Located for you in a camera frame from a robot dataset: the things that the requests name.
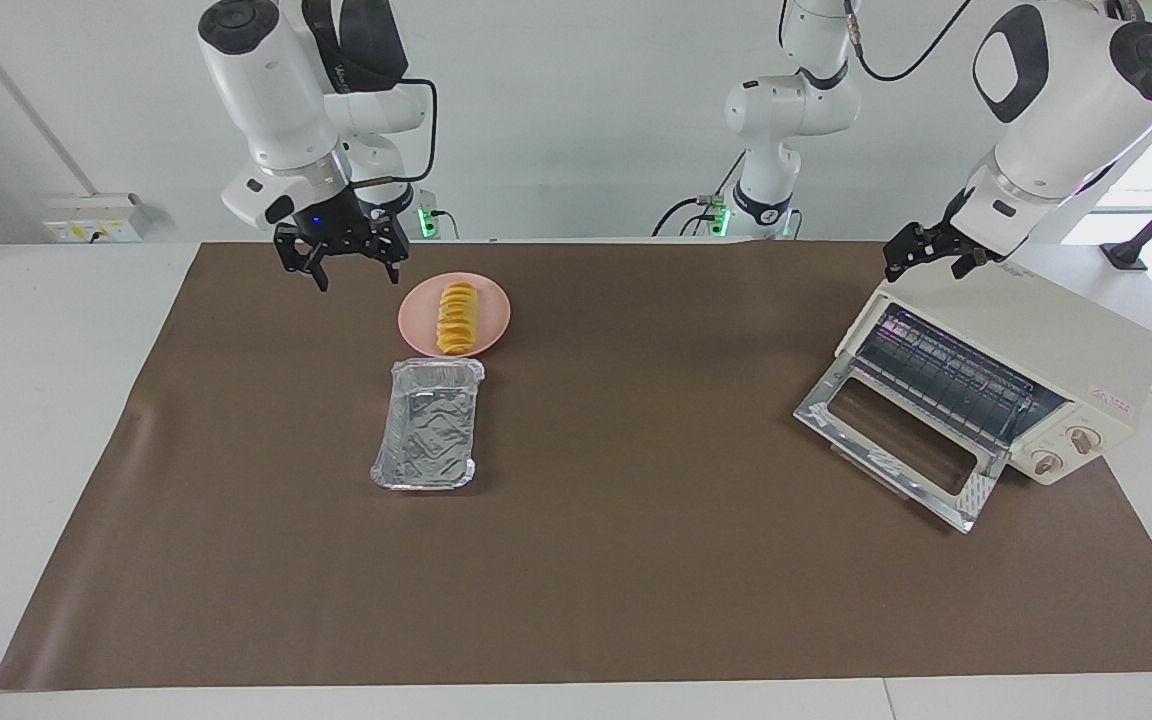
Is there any pink round plate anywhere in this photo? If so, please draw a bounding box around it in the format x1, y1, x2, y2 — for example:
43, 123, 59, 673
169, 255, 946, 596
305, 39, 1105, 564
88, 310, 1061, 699
397, 272, 513, 359

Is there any white wall socket box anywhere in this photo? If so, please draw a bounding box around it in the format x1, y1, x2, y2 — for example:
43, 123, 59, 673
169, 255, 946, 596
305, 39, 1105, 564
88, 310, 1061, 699
44, 193, 142, 244

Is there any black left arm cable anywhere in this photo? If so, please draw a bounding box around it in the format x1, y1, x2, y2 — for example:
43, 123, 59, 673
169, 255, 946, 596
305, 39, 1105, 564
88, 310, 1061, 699
841, 0, 974, 83

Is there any black left base cable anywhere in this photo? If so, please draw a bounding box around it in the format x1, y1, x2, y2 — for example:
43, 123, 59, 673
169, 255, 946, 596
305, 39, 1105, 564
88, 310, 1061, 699
651, 150, 747, 238

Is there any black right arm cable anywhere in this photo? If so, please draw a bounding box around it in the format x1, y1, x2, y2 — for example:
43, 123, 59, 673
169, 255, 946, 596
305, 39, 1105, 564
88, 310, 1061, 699
351, 78, 437, 188

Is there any brown table mat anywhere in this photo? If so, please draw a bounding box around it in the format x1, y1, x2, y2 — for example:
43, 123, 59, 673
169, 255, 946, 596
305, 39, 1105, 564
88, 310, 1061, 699
0, 240, 1152, 691

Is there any chrome glass oven door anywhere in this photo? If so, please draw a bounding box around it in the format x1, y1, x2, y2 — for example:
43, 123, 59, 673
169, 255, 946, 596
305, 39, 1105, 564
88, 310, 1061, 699
794, 355, 1009, 534

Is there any metal wire oven rack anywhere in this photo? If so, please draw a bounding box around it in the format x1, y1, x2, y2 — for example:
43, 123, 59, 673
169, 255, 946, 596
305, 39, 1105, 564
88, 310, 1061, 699
856, 308, 1067, 453

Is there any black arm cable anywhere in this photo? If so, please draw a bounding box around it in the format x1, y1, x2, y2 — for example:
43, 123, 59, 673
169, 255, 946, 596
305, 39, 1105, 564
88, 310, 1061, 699
841, 0, 974, 83
351, 78, 437, 188

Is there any aluminium foil baking tray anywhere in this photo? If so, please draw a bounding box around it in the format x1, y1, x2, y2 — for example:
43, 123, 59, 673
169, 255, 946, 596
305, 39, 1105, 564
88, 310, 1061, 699
370, 357, 486, 491

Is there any white toaster oven body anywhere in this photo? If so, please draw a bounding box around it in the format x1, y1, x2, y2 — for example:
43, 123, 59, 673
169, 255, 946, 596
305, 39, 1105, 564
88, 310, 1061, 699
836, 222, 1152, 488

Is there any sliced golden bread loaf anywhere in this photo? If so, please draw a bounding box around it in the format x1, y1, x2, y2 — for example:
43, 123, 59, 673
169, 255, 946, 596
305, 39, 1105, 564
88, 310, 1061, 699
436, 283, 482, 357

